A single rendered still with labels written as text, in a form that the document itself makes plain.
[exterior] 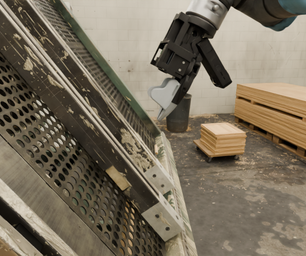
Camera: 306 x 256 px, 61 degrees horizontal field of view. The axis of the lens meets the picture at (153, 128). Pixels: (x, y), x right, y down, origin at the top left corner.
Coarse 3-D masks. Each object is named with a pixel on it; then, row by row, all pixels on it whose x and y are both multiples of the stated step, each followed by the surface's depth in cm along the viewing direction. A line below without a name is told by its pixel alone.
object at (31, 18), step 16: (16, 0) 83; (16, 16) 85; (32, 16) 85; (32, 32) 86; (48, 32) 86; (48, 48) 88; (64, 48) 88; (64, 64) 90; (80, 64) 93; (80, 80) 91; (96, 96) 93; (96, 112) 95; (112, 112) 95; (112, 128) 96; (128, 128) 97; (128, 144) 98; (144, 144) 104; (144, 160) 101; (160, 176) 103; (160, 192) 105
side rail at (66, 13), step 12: (60, 0) 151; (60, 12) 152; (72, 24) 154; (84, 36) 156; (84, 48) 158; (96, 48) 158; (96, 60) 160; (108, 72) 163; (120, 84) 165; (132, 96) 167; (144, 120) 172; (156, 132) 175
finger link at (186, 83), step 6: (192, 72) 51; (186, 78) 51; (192, 78) 51; (180, 84) 52; (186, 84) 51; (180, 90) 52; (186, 90) 51; (174, 96) 53; (180, 96) 52; (174, 102) 53
